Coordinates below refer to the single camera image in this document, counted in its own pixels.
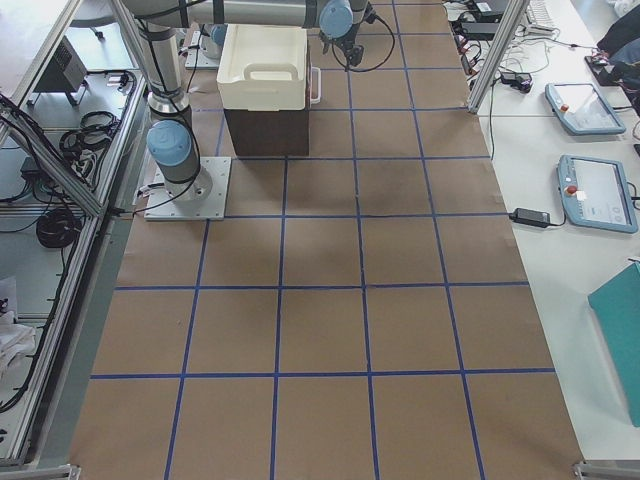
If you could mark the teach pendant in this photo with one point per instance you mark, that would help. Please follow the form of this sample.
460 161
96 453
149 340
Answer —
582 110
594 194

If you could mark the lower teach pendant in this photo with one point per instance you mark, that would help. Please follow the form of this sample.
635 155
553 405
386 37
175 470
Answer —
594 194

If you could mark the grey electronics box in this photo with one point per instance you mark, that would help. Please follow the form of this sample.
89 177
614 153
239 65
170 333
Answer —
65 73

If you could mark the aluminium frame post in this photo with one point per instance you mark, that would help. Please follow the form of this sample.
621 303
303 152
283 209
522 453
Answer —
504 35

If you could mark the black power adapter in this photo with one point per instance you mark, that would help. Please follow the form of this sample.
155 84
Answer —
530 217

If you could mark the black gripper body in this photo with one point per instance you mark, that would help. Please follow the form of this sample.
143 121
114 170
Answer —
326 44

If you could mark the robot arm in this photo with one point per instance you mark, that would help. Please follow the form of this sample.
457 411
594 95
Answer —
158 20

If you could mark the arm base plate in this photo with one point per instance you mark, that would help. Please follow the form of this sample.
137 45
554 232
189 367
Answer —
205 199

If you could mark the upper teach pendant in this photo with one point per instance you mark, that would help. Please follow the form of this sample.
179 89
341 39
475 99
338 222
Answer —
582 110

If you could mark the teal box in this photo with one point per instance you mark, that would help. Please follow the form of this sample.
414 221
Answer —
616 305

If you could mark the white plastic tray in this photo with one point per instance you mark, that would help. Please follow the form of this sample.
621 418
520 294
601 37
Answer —
263 68

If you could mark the brown wooden cabinet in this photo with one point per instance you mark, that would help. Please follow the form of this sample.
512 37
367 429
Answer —
269 133

